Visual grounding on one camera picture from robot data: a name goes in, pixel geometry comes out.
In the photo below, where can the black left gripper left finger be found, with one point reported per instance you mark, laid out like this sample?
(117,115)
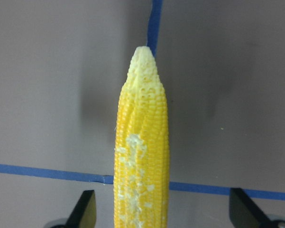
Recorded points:
(84,212)

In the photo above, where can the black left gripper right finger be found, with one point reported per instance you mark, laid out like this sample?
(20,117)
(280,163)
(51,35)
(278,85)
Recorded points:
(244,212)

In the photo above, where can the yellow toy corn cob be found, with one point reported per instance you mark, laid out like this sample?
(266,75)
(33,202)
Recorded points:
(141,163)

